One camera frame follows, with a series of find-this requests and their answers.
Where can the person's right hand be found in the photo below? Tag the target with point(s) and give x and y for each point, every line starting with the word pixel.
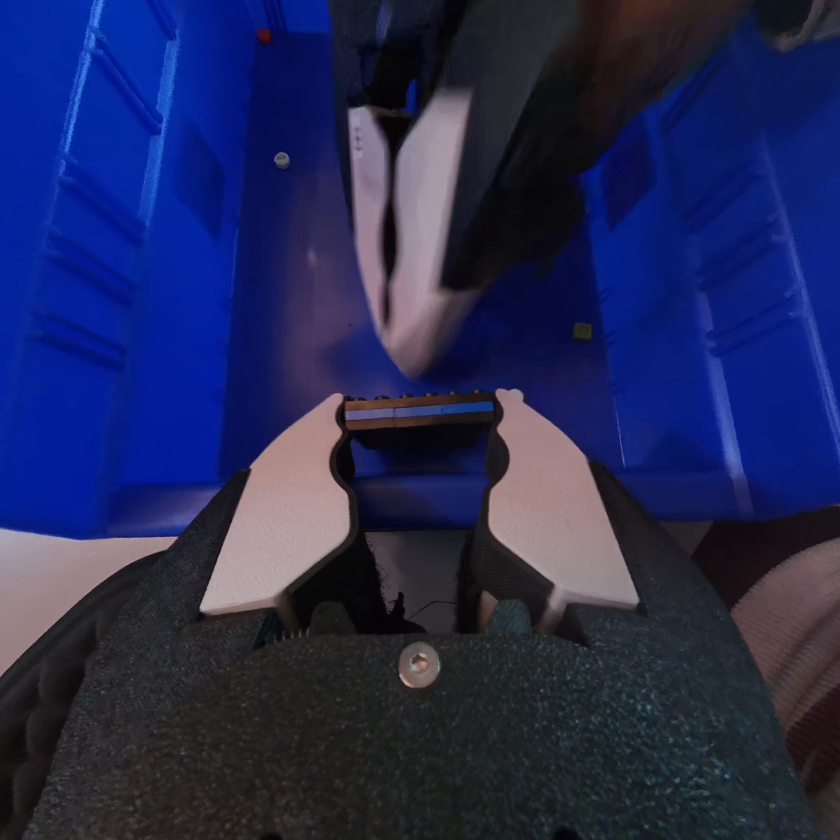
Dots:
pixel 630 59

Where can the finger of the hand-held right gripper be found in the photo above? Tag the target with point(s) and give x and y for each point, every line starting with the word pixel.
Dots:
pixel 426 229
pixel 369 197

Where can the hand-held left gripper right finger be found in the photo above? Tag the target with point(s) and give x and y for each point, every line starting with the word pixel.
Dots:
pixel 558 518

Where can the person's leg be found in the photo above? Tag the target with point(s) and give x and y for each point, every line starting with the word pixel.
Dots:
pixel 794 630

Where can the black blue brick plate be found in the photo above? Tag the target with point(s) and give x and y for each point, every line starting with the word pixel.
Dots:
pixel 420 420

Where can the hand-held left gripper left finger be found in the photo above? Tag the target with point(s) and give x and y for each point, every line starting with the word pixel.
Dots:
pixel 282 512

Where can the blue plastic bin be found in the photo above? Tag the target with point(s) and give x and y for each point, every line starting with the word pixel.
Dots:
pixel 131 262

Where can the yellow square tile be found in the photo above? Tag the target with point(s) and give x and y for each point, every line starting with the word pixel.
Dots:
pixel 581 330

